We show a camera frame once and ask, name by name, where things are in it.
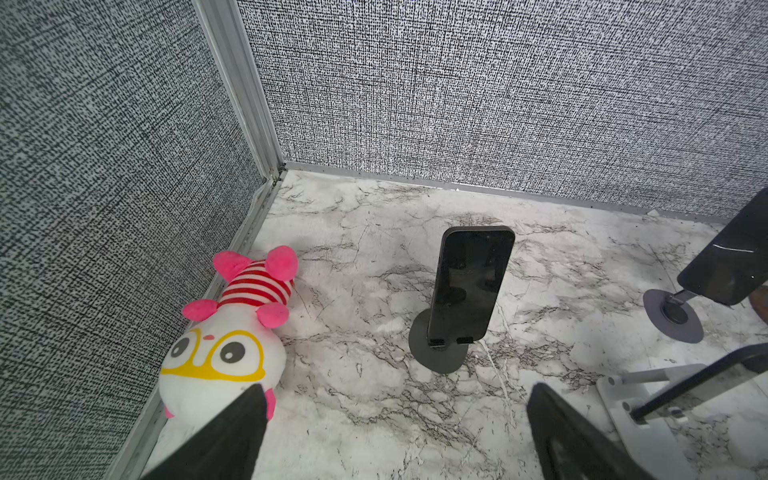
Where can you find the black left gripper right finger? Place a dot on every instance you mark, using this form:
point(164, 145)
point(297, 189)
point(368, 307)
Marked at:
point(568, 446)

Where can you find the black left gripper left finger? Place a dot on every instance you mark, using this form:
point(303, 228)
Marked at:
point(225, 448)

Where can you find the white folding phone stand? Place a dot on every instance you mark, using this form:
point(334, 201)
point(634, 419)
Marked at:
point(652, 444)

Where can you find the grey round stand back left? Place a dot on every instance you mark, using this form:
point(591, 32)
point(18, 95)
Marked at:
point(443, 360)

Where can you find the purple round stand back centre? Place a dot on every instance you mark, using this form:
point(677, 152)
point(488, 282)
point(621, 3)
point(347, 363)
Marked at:
point(671, 314)

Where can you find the brown round stand back right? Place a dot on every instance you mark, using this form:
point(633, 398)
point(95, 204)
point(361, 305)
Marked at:
point(759, 302)

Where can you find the pink white plush toy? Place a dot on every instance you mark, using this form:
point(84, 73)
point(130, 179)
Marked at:
point(232, 343)

